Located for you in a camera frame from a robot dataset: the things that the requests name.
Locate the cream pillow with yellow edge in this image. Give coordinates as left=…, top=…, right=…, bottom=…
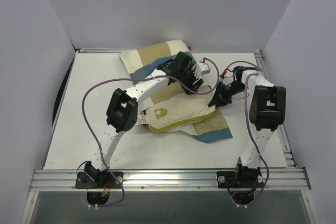
left=136, top=84, right=215, bottom=133

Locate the blue tan white checked pillowcase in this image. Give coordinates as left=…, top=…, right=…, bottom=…
left=119, top=40, right=232, bottom=143

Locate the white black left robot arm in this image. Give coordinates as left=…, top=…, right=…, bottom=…
left=84, top=52, right=210, bottom=188

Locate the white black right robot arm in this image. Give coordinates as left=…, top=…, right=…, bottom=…
left=208, top=66, right=286, bottom=170

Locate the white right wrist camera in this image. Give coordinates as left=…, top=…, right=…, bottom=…
left=220, top=68, right=234, bottom=80

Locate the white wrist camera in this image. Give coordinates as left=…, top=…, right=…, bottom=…
left=220, top=68, right=234, bottom=80
left=195, top=62, right=211, bottom=77

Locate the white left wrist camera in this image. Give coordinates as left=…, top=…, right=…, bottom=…
left=195, top=62, right=211, bottom=77

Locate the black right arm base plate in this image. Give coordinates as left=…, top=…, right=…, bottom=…
left=216, top=169, right=264, bottom=189

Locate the aluminium back frame rail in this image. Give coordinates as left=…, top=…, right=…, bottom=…
left=75, top=47, right=263, bottom=55

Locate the aluminium frame rail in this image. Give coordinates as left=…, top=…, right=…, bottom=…
left=75, top=47, right=263, bottom=55
left=29, top=168, right=311, bottom=193

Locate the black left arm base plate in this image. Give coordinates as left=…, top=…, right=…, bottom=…
left=75, top=170, right=121, bottom=189

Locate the aluminium front frame rail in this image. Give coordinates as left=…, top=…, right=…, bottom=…
left=29, top=168, right=311, bottom=193

